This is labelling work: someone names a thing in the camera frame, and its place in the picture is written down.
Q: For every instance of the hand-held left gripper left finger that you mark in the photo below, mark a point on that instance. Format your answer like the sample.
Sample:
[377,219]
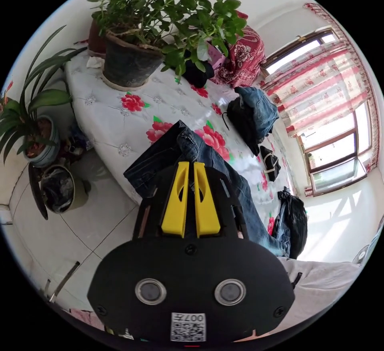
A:
[175,207]

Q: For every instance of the red flowered folded quilt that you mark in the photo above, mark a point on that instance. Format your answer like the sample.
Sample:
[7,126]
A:
[243,54]

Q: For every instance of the sheer curtain with red flowers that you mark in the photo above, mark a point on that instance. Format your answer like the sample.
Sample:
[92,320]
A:
[318,87]

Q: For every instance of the bed with white flowered sheet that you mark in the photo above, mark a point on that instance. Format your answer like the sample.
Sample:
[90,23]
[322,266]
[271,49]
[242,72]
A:
[120,123]

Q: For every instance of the black plastic bag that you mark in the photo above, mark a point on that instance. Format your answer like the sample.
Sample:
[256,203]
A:
[295,219]

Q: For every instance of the pile of clothes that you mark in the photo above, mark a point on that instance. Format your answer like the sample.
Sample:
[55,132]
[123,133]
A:
[255,117]

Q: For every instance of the window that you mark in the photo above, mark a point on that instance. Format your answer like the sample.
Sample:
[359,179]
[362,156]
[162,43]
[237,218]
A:
[333,147]

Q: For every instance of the round pot with black bag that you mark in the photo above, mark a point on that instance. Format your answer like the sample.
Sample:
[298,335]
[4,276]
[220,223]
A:
[60,189]

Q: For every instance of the person's body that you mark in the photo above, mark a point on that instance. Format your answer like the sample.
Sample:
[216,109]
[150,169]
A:
[321,288]

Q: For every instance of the dark blue jeans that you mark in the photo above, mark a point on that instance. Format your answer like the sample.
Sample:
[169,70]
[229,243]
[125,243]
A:
[210,150]

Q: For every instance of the pink box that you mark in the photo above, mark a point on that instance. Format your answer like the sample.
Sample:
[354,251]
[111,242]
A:
[216,55]

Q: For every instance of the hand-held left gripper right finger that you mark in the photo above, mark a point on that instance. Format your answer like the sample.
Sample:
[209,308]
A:
[207,210]

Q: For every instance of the dark red pot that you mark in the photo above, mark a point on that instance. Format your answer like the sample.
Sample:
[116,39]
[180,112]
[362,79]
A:
[96,39]

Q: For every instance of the bushy green plant in dark pot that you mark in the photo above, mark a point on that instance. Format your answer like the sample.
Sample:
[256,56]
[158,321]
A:
[129,57]

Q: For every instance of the long-leaved plant in glazed pot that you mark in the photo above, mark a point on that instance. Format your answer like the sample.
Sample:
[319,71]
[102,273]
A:
[39,135]

